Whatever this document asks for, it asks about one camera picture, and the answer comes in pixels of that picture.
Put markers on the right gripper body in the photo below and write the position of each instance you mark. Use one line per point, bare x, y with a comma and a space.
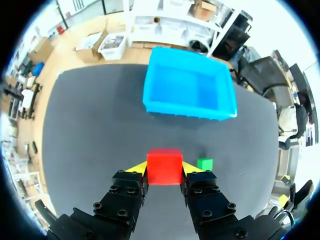
303, 193

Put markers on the blue plastic bin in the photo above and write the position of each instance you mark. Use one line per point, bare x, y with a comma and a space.
192, 85

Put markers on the green cube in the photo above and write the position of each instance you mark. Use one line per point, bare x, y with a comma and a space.
205, 163

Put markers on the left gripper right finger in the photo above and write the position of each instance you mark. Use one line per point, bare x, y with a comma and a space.
207, 200

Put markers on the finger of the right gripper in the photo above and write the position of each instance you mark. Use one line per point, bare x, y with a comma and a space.
285, 178
283, 200

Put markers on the red cube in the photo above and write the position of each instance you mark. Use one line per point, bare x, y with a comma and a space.
164, 166

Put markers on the person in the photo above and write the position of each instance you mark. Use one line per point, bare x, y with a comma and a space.
300, 116

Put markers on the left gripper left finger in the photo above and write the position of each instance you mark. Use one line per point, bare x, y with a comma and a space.
122, 197

